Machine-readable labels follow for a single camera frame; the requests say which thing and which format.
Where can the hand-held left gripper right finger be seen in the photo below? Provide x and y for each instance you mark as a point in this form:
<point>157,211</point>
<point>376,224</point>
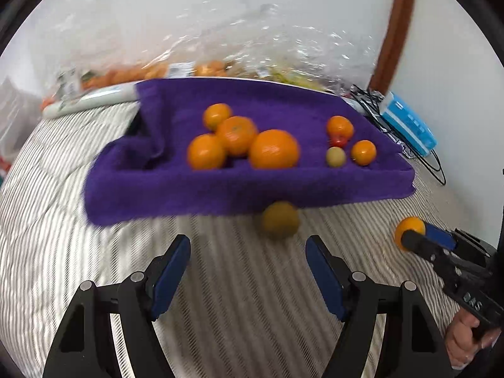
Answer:
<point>327,279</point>

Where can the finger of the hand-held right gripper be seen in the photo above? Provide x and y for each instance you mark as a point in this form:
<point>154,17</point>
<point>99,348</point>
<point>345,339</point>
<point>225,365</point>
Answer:
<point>421,246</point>
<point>439,237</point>

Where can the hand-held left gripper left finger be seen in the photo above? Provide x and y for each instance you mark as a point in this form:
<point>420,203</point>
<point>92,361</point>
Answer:
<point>169,275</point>

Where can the small orange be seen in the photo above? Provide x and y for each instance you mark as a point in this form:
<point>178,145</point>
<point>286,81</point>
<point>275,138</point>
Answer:
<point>206,151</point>
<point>363,152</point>
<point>407,226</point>
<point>236,134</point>
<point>340,126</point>
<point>217,116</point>
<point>274,149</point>

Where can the yellow-green plum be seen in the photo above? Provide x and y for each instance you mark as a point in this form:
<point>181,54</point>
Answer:
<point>336,156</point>
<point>279,219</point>

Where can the red cherry tomato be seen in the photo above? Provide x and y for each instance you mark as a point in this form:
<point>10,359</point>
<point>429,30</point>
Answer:
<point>338,141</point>

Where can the person's right hand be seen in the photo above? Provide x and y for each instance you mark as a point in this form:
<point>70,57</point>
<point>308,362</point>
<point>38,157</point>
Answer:
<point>458,342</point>

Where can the striped bed sheet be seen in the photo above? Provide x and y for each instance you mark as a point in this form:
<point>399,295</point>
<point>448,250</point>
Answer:
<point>244,323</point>

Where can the purple towel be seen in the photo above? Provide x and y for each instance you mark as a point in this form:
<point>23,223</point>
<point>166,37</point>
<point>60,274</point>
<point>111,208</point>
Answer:
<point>275,185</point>

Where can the blue tissue box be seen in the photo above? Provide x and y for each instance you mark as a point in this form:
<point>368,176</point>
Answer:
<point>409,124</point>

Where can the white paper roll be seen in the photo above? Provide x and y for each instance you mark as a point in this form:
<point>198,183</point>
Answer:
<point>98,97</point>

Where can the clear bag of yellow produce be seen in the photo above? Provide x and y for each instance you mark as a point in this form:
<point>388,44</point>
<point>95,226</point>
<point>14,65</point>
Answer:
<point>291,76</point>

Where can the clear bag of oranges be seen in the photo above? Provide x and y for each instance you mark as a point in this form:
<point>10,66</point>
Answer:
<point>126,73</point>

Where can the white plastic bag red print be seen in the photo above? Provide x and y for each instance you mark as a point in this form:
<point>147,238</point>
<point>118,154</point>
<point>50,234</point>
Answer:
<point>12,118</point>

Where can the large crumpled clear plastic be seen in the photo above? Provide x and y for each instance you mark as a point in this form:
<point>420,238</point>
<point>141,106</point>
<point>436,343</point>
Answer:
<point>256,39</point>

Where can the brown wooden door frame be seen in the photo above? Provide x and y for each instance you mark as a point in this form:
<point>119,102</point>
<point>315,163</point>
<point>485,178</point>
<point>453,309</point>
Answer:
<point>397,27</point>

